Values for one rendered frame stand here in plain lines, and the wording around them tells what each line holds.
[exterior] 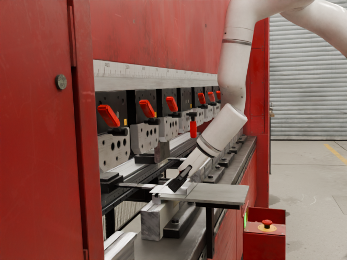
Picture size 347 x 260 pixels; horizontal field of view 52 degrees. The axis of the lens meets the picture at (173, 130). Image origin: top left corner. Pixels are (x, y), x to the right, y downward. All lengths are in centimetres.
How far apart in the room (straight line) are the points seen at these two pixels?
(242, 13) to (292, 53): 751
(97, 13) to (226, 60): 46
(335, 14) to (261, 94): 217
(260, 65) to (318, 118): 552
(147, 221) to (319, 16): 80
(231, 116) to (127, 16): 42
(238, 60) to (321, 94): 760
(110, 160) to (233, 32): 55
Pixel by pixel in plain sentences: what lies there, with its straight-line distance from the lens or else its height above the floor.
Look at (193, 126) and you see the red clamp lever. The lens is 130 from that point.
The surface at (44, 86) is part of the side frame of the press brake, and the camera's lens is 24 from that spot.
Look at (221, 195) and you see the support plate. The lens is 114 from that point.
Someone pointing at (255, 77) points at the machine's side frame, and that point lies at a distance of 327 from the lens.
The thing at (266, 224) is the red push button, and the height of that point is 80.
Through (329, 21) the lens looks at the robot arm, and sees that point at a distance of 115.
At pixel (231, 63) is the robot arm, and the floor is 141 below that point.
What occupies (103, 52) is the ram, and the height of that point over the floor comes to 142.
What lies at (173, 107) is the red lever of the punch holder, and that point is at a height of 128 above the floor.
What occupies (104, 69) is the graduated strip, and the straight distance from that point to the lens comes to 75.
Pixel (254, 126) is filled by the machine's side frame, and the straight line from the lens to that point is 329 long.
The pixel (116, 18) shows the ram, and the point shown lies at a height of 150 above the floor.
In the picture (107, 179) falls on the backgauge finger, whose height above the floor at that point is 103.
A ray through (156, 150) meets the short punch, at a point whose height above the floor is 114.
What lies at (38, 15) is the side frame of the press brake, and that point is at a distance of 25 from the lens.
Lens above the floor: 135
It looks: 7 degrees down
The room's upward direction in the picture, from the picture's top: 2 degrees counter-clockwise
